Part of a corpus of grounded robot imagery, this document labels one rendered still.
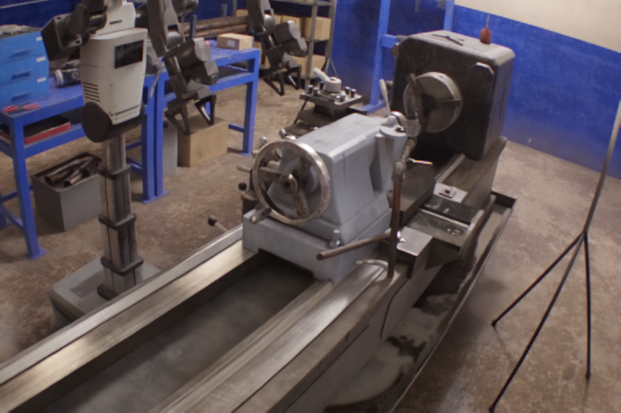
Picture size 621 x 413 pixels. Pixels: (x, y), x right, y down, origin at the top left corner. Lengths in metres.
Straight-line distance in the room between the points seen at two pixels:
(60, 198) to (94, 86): 1.47
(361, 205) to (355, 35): 4.90
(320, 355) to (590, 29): 4.85
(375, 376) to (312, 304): 0.53
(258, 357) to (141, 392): 0.30
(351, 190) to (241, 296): 0.43
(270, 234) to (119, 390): 0.63
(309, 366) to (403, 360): 0.74
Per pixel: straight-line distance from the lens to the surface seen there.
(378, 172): 1.61
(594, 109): 5.70
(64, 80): 3.15
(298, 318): 1.31
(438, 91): 2.25
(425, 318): 2.10
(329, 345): 1.26
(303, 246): 1.43
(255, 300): 1.54
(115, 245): 2.10
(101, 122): 1.84
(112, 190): 2.00
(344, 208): 1.43
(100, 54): 1.77
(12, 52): 2.88
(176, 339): 1.39
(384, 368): 1.84
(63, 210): 3.24
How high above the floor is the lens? 1.67
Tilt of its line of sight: 25 degrees down
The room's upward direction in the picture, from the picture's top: 6 degrees clockwise
